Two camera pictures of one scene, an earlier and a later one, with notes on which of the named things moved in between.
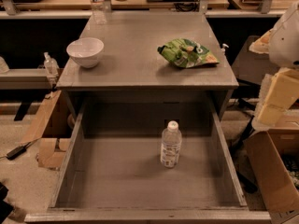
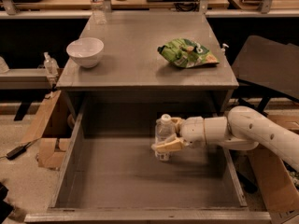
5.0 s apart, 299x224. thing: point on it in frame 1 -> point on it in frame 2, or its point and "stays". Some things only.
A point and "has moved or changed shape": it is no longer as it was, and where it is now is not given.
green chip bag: x=185 y=53 stays
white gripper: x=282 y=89 -> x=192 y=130
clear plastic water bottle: x=171 y=145 has moved or changed shape
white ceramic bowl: x=85 y=51 stays
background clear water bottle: x=98 y=4 stays
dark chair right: x=249 y=71 stays
